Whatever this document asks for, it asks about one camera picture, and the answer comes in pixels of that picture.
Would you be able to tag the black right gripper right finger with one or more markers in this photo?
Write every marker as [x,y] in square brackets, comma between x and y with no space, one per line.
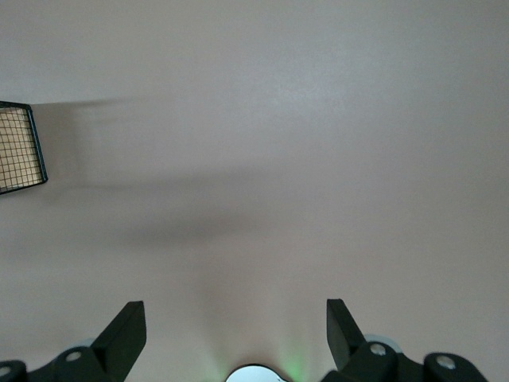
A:
[344,338]

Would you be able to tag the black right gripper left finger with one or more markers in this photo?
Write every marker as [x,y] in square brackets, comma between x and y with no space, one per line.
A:
[119,342]

